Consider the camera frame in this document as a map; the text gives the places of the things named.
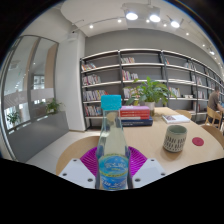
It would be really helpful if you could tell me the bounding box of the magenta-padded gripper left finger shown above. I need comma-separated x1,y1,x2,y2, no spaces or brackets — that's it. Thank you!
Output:
58,146,101,190

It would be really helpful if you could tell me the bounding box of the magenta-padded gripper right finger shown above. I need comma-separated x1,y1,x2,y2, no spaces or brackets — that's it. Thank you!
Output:
127,146,167,190

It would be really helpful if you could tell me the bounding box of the clear blue-capped water bottle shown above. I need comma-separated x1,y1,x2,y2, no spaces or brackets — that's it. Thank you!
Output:
95,94,131,192

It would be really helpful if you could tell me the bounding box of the wooden curved-back chair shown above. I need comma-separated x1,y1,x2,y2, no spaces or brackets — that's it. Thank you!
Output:
199,123,224,150
174,109,193,120
55,135,101,177

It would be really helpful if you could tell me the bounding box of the green patterned ceramic mug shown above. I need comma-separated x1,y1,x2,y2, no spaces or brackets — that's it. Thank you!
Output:
162,124,188,154

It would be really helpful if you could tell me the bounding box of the dark blue book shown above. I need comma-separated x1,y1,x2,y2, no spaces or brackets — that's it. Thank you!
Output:
120,117,154,128

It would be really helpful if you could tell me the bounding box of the flat round red coaster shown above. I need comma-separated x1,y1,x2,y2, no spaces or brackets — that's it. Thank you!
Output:
191,136,205,147

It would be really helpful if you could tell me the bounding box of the red book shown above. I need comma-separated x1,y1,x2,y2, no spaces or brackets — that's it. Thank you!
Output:
119,110,151,121

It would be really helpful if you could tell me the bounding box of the pink book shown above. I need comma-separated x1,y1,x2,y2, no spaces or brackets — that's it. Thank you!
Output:
119,105,151,112

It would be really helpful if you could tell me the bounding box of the small window potted plant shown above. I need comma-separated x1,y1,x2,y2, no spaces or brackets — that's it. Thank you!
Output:
44,98,63,115
6,111,22,127

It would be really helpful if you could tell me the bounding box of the potted green leafy plant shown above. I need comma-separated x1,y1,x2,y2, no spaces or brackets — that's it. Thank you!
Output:
125,76,178,117

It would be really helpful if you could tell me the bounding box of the person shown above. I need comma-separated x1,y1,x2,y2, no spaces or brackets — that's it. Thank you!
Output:
207,85,224,125

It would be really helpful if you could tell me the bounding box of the grey bookshelf unit with books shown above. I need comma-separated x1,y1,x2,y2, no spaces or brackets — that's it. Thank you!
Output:
79,48,224,130

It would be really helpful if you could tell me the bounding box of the group of ceiling lights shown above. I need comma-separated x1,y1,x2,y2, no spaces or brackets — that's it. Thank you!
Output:
87,9,217,56

